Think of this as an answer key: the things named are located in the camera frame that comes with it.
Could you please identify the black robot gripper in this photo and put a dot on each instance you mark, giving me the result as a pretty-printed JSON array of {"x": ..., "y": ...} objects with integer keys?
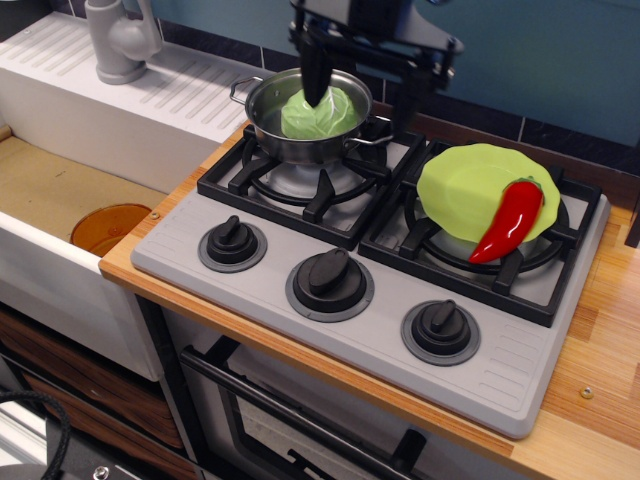
[{"x": 391, "y": 37}]

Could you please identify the green toy lettuce head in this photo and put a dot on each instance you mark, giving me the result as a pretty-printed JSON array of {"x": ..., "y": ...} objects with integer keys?
[{"x": 333, "y": 116}]

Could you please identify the red toy chili pepper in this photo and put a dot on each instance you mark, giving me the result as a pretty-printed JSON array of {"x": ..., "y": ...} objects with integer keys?
[{"x": 519, "y": 209}]

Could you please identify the stainless steel pot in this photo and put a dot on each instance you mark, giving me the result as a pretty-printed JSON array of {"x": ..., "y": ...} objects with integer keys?
[{"x": 263, "y": 99}]

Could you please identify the light green plastic plate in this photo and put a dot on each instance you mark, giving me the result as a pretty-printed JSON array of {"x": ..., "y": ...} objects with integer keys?
[{"x": 461, "y": 188}]

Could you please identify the black left stove knob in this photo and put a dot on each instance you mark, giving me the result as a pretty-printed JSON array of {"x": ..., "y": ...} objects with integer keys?
[{"x": 232, "y": 246}]

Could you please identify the black stove knob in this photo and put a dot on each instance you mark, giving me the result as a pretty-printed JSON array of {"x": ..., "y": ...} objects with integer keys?
[
  {"x": 232, "y": 246},
  {"x": 330, "y": 287},
  {"x": 441, "y": 333}
]

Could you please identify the black middle stove knob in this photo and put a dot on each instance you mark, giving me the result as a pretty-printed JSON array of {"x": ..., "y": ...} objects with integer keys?
[{"x": 330, "y": 287}]

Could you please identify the black right stove knob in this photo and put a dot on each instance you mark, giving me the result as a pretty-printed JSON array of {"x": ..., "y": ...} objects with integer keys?
[{"x": 441, "y": 333}]

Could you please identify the grey toy stove top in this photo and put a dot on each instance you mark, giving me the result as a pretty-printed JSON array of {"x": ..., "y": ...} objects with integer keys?
[{"x": 502, "y": 386}]

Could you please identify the black left burner grate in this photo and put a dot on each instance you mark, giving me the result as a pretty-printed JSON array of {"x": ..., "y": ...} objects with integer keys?
[{"x": 334, "y": 202}]

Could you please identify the black burner grate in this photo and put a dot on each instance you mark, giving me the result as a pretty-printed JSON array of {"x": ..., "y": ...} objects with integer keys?
[
  {"x": 530, "y": 283},
  {"x": 334, "y": 202}
]

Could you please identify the grey toy faucet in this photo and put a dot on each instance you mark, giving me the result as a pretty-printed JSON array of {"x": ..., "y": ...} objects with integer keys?
[{"x": 122, "y": 45}]

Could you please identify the black right burner grate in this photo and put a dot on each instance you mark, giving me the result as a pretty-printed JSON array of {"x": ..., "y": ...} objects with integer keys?
[{"x": 530, "y": 283}]

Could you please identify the white toy sink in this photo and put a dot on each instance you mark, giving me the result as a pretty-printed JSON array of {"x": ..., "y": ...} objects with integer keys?
[{"x": 93, "y": 144}]

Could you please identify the orange sink drain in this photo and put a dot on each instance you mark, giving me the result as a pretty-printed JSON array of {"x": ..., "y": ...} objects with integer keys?
[{"x": 102, "y": 229}]

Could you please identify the wooden drawer front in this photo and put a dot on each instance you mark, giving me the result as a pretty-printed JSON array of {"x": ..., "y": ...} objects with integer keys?
[{"x": 120, "y": 410}]

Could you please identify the black oven door handle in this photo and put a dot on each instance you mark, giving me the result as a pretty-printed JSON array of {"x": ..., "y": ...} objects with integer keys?
[{"x": 290, "y": 415}]

